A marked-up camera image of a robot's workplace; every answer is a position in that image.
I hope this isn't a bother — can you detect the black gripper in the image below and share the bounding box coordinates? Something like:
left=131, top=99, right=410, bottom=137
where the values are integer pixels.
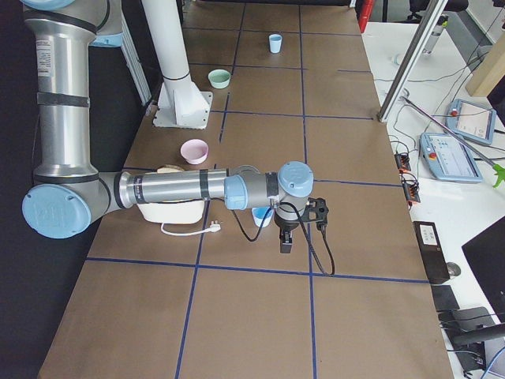
left=275, top=215, right=299, bottom=253

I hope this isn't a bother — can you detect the light blue cup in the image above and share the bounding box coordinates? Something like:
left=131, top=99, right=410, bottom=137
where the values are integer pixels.
left=252, top=207, right=274, bottom=228
left=268, top=34, right=282, bottom=54

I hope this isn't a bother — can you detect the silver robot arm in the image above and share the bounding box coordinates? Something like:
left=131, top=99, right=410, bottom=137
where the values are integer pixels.
left=22, top=1, right=316, bottom=253

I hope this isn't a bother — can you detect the cream toaster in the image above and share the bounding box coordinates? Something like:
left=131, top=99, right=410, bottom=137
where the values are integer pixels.
left=137, top=200, right=204, bottom=224

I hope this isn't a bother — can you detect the pink bowl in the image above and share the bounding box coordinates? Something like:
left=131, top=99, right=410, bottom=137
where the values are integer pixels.
left=180, top=139, right=209, bottom=165

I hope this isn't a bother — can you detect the toast slice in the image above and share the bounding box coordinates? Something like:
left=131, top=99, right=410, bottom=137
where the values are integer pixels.
left=156, top=165, right=185, bottom=174

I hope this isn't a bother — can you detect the black box on desk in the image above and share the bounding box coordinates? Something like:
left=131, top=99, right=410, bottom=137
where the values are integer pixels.
left=413, top=221, right=450, bottom=284

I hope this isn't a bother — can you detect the green bowl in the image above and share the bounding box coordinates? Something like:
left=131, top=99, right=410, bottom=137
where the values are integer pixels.
left=208, top=69, right=231, bottom=89

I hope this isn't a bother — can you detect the teach pendant near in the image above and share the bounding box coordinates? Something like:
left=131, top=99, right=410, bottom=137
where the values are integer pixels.
left=419, top=133, right=483, bottom=183

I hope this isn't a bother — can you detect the teach pendant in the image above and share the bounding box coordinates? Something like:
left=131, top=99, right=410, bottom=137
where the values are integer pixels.
left=419, top=133, right=483, bottom=183
left=446, top=99, right=496, bottom=146

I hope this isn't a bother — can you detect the black monitor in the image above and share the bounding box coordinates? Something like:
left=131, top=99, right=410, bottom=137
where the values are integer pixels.
left=462, top=222, right=504, bottom=321

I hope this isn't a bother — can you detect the teach pendant far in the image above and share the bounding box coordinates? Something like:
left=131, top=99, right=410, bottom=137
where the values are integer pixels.
left=446, top=99, right=496, bottom=146

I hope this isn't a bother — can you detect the black camera cable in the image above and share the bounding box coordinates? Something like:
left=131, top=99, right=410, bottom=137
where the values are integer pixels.
left=230, top=199, right=336, bottom=276

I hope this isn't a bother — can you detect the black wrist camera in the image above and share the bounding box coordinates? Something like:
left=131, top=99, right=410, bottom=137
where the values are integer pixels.
left=301, top=197, right=329, bottom=234

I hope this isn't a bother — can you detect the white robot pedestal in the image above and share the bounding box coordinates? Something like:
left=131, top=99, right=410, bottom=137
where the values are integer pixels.
left=142, top=0, right=213, bottom=129

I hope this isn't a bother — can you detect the aluminium frame post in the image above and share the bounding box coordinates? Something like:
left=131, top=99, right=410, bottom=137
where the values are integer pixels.
left=377, top=0, right=448, bottom=122

